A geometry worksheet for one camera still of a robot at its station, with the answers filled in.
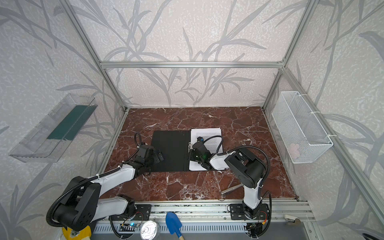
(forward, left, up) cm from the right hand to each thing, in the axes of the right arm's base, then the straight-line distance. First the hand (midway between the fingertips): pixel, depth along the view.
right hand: (187, 150), depth 94 cm
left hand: (-2, +17, +1) cm, 17 cm away
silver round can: (-41, +14, +4) cm, 44 cm away
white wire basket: (-12, -52, +32) cm, 62 cm away
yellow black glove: (-43, +44, +2) cm, 61 cm away
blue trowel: (-39, +4, -1) cm, 39 cm away
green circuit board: (-40, +26, -3) cm, 48 cm away
